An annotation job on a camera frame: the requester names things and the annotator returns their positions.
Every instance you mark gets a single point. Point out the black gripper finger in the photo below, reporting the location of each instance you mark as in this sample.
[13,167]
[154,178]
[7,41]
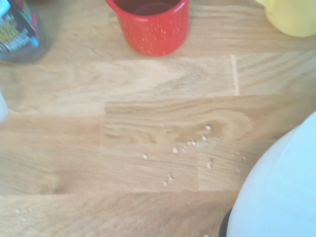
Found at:
[223,223]

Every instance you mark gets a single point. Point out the plain white bowl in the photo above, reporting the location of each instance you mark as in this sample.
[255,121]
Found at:
[279,185]

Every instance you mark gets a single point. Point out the scattered cereal crumbs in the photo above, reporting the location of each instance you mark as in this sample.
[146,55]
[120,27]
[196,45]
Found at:
[192,142]

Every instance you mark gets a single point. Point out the red speckled mug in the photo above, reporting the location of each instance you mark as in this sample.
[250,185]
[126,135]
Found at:
[155,29]

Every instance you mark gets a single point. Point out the yellow mug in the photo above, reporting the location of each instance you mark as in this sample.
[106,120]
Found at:
[293,17]

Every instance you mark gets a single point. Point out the dark spice jar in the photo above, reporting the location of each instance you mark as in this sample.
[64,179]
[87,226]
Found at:
[19,32]

